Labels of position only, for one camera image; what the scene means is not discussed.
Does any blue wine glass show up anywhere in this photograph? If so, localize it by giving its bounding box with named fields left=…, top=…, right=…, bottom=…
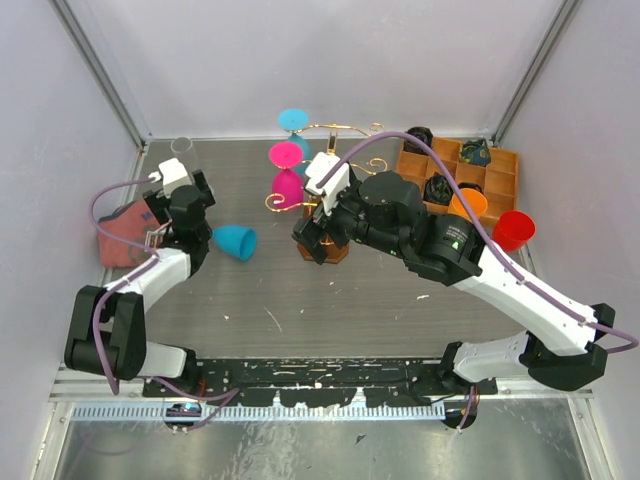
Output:
left=212, top=225, right=257, bottom=261
left=274, top=108, right=311, bottom=173

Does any pink wine glass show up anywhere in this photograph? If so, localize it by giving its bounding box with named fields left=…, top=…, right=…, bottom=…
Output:
left=269, top=141, right=304, bottom=210

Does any dark rolled cloth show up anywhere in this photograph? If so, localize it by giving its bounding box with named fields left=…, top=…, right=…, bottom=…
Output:
left=459, top=138, right=492, bottom=167
left=458, top=182, right=484, bottom=193
left=423, top=172, right=453, bottom=206
left=403, top=126, right=434, bottom=154

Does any white slotted cable duct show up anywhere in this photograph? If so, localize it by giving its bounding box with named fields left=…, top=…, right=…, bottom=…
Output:
left=71, top=401, right=446, bottom=424

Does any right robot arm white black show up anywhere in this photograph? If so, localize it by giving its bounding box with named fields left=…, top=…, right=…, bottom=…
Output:
left=292, top=172, right=615, bottom=394

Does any dark rolled cloth rear right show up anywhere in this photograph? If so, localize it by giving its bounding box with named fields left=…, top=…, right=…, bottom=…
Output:
left=459, top=138, right=492, bottom=167

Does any dark rolled cloth front right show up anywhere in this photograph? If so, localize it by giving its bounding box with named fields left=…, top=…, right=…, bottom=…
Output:
left=458, top=182, right=484, bottom=193

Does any dark rolled cloth front left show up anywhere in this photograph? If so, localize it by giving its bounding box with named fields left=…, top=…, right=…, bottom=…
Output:
left=423, top=172, right=453, bottom=206

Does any clear wine glass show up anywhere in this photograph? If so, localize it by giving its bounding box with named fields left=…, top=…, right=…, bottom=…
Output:
left=170, top=137, right=201, bottom=171

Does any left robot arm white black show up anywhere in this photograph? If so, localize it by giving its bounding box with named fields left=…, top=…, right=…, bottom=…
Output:
left=64, top=166, right=215, bottom=396

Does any wooden compartment tray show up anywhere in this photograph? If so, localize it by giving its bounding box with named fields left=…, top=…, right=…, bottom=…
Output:
left=395, top=137, right=519, bottom=229

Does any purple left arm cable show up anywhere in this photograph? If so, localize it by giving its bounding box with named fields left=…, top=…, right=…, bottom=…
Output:
left=88, top=172, right=241, bottom=431

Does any dark rolled cloth rear left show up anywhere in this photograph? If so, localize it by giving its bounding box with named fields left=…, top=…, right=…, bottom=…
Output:
left=403, top=126, right=434, bottom=154

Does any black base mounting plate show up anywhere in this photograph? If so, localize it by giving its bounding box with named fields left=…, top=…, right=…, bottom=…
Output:
left=142, top=355, right=499, bottom=409

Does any colourful packet under left gripper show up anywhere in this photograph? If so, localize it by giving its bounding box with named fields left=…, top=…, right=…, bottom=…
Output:
left=98, top=200, right=166, bottom=268

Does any orange wine glass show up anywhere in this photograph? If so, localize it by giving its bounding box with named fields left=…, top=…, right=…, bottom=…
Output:
left=448, top=188, right=488, bottom=221

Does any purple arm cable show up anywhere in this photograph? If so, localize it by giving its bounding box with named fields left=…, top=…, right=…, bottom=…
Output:
left=312, top=130, right=640, bottom=435
left=88, top=172, right=241, bottom=431

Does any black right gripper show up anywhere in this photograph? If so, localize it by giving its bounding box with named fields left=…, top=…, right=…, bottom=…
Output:
left=291, top=176, right=407, bottom=263

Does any red wine glass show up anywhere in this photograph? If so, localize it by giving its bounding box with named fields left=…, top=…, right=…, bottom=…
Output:
left=492, top=210, right=536, bottom=252

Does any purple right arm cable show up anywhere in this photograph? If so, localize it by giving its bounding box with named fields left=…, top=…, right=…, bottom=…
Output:
left=312, top=130, right=640, bottom=435

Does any gold wire glass rack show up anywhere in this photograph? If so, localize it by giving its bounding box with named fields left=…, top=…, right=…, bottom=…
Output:
left=264, top=121, right=389, bottom=265

